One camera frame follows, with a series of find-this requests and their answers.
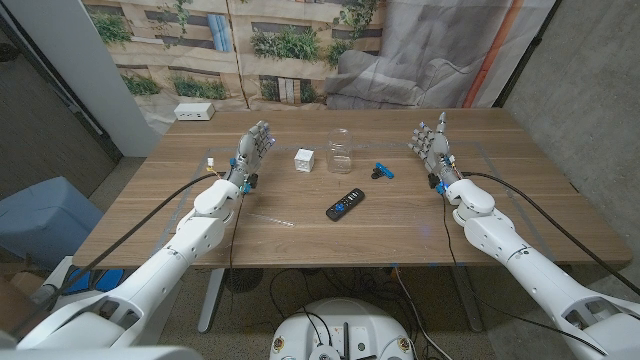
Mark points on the blue clip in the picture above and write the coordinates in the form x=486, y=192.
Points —
x=384, y=170

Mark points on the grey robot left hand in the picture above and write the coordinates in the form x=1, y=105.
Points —
x=247, y=150

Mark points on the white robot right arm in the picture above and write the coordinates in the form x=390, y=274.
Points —
x=525, y=265

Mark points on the printed fabric backdrop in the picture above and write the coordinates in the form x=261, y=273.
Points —
x=300, y=75

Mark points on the blue grey storage bin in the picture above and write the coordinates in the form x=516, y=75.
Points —
x=45, y=220

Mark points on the clear plastic pipette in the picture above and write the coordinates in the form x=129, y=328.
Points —
x=272, y=220

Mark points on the black TV remote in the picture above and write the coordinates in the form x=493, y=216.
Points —
x=345, y=204

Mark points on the white cube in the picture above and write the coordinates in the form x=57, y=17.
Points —
x=304, y=160

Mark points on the dark round floor object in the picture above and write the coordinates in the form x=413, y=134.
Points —
x=7, y=52

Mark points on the white table leg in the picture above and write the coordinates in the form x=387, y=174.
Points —
x=211, y=300

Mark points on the white robot torso base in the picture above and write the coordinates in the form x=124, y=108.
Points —
x=345, y=315

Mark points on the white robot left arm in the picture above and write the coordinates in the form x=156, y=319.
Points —
x=165, y=265

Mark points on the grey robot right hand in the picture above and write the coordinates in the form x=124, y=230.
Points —
x=439, y=150

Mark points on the blue foot pad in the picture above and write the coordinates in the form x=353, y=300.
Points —
x=109, y=280
x=80, y=285

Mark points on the brown cardboard box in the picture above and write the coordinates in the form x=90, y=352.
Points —
x=25, y=287

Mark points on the black backdrop stand pole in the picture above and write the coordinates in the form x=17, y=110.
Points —
x=525, y=55

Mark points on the grey table leg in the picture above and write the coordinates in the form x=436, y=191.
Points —
x=467, y=300

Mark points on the white power strip box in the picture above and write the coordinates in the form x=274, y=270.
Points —
x=194, y=111

